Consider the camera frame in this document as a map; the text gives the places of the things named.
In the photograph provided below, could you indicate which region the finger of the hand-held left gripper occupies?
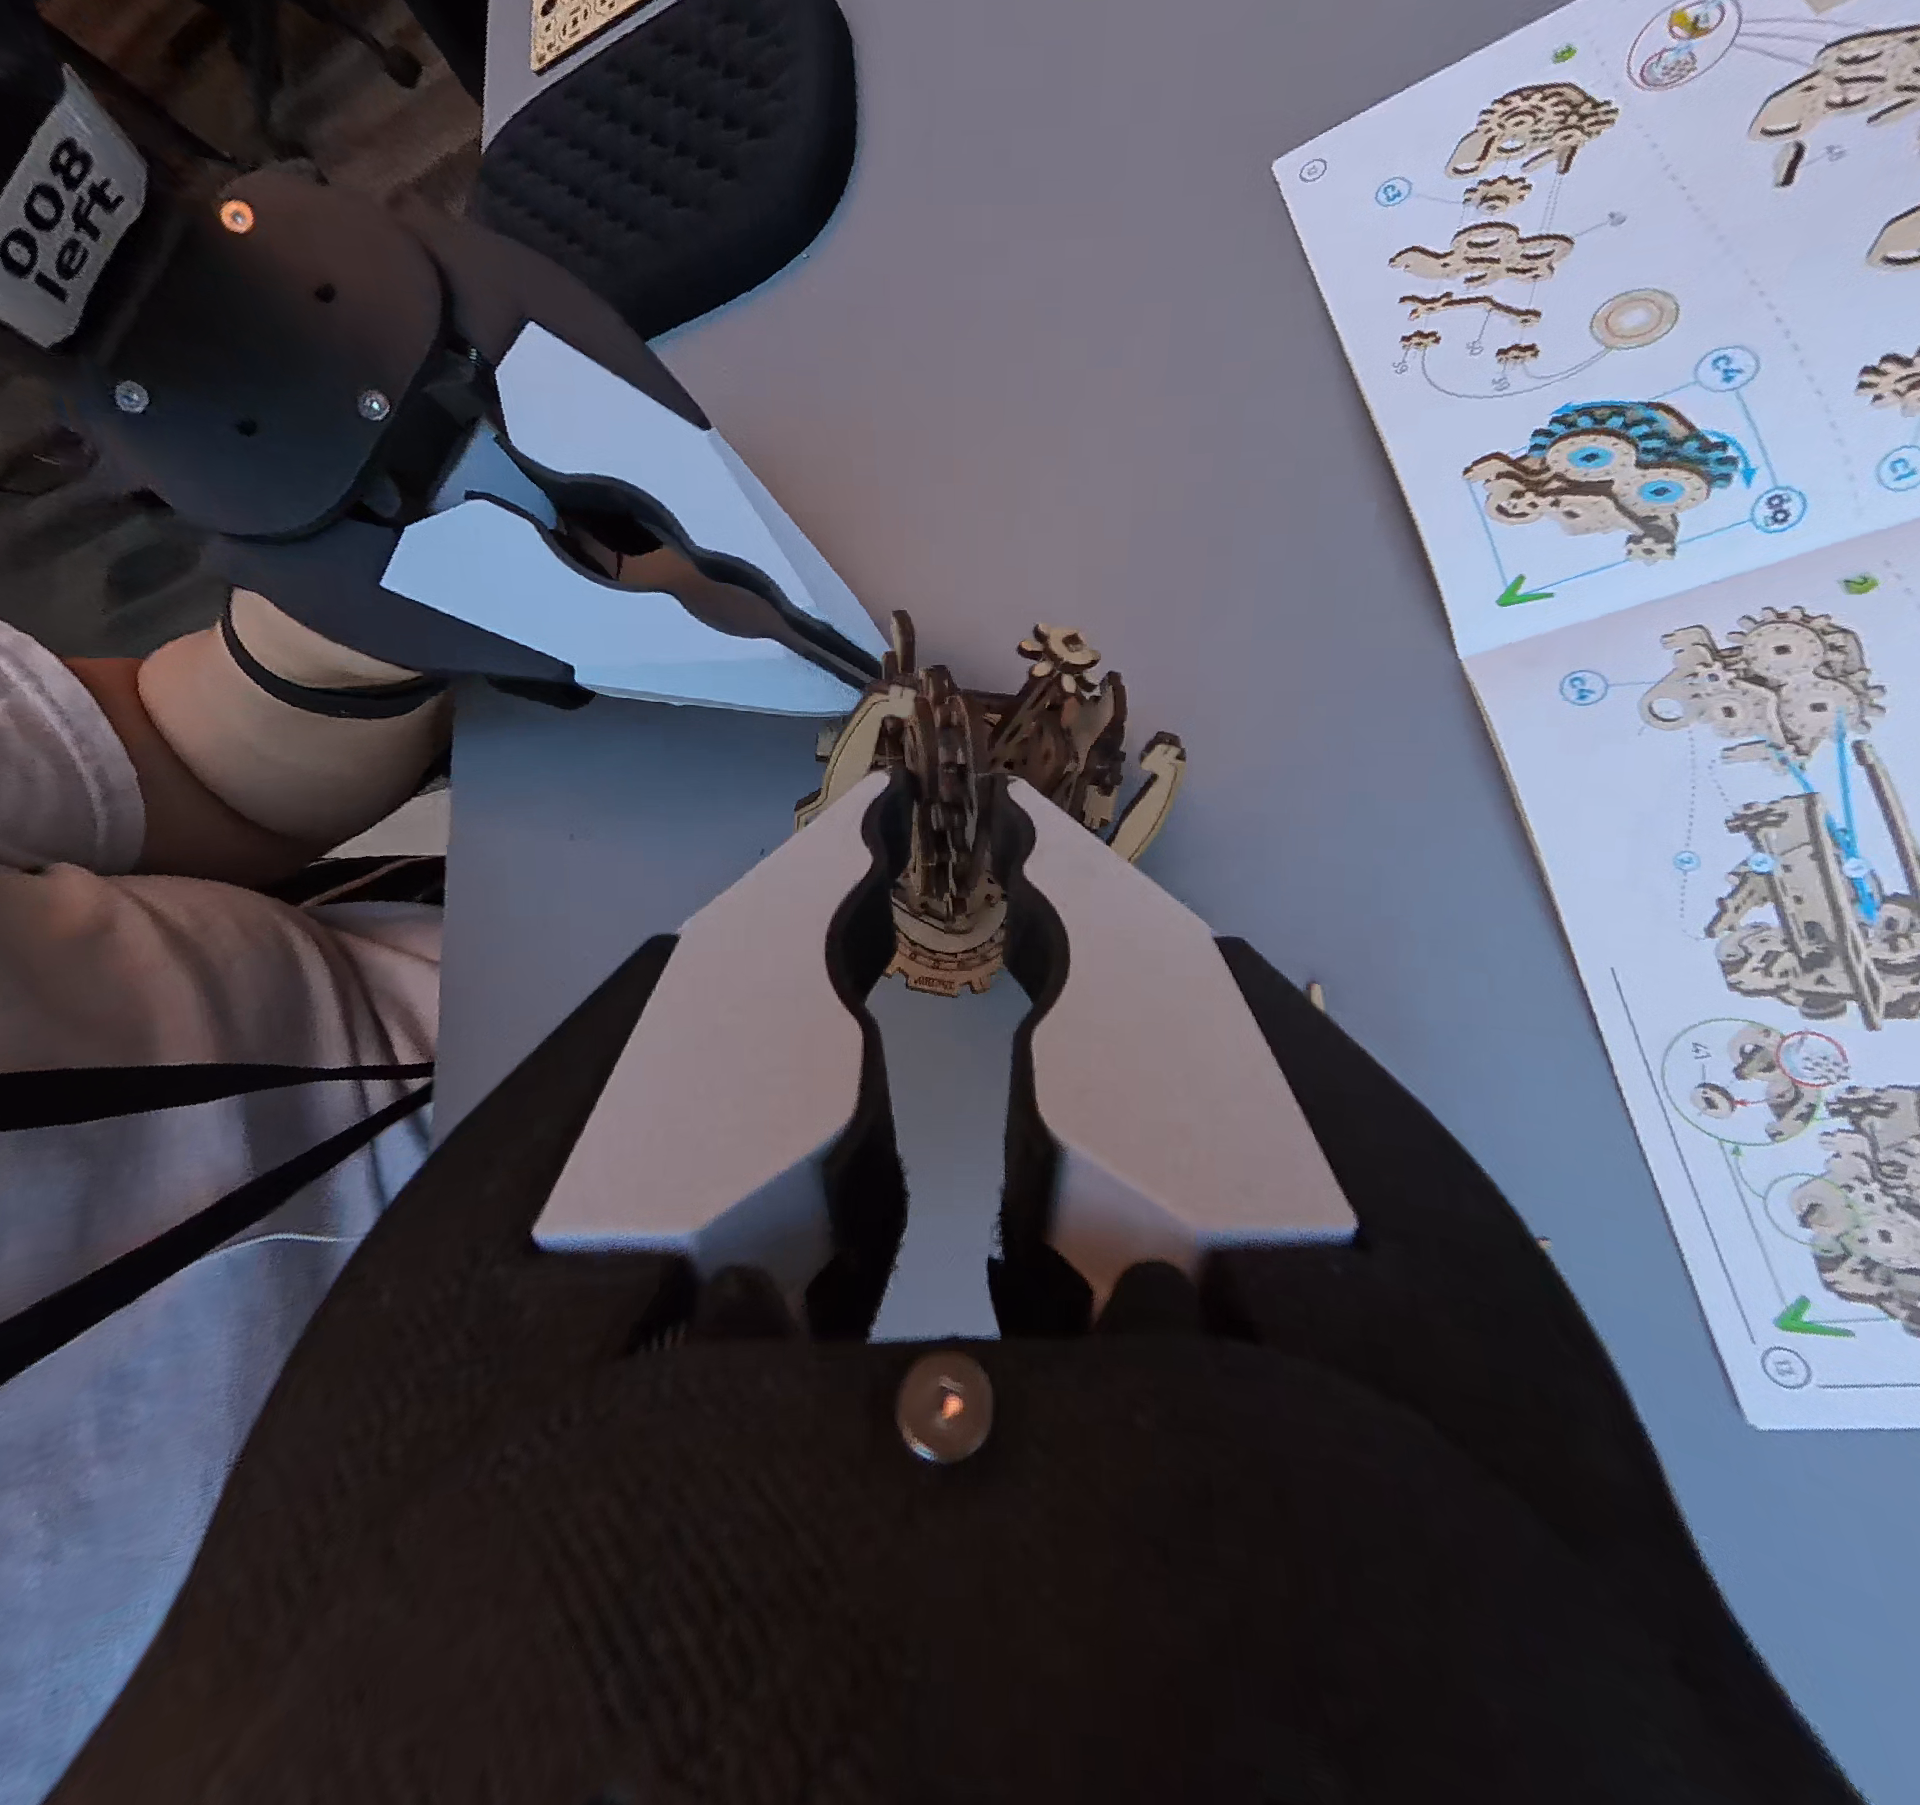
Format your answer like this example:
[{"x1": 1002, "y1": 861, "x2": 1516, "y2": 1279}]
[
  {"x1": 376, "y1": 490, "x2": 887, "y2": 720},
  {"x1": 491, "y1": 317, "x2": 898, "y2": 679}
]

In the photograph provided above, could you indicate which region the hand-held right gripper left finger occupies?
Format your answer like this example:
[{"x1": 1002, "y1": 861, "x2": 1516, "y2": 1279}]
[{"x1": 526, "y1": 776, "x2": 915, "y2": 1343}]

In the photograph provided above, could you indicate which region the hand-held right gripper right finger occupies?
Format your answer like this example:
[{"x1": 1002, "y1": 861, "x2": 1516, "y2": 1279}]
[{"x1": 978, "y1": 781, "x2": 1364, "y2": 1343}]

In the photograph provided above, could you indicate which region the wooden model frame assembly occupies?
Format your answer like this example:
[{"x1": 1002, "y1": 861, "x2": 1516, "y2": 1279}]
[{"x1": 814, "y1": 609, "x2": 1187, "y2": 1000}]

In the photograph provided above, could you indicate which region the wooden gear assembly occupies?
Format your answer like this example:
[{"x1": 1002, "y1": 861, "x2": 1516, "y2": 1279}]
[{"x1": 884, "y1": 666, "x2": 1021, "y2": 937}]

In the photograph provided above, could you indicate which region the person's left forearm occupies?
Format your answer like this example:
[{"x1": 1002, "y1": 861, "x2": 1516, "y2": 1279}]
[{"x1": 134, "y1": 582, "x2": 453, "y2": 882}]

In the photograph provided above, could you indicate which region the black wristband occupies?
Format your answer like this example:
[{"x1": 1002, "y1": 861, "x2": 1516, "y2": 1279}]
[{"x1": 221, "y1": 605, "x2": 453, "y2": 721}]

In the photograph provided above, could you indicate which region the black wrist rest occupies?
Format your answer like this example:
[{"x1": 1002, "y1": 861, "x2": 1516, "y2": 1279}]
[{"x1": 471, "y1": 0, "x2": 859, "y2": 341}]

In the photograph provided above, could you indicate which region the person's white shirt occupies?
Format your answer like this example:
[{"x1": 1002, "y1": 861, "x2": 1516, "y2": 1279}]
[{"x1": 0, "y1": 621, "x2": 453, "y2": 1718}]

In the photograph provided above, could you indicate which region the white instruction booklet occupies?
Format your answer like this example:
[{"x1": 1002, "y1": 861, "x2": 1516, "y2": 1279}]
[{"x1": 1273, "y1": 0, "x2": 1920, "y2": 1433}]

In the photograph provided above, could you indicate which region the black lanyard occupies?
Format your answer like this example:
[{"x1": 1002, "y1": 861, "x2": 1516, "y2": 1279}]
[{"x1": 0, "y1": 1063, "x2": 437, "y2": 1372}]

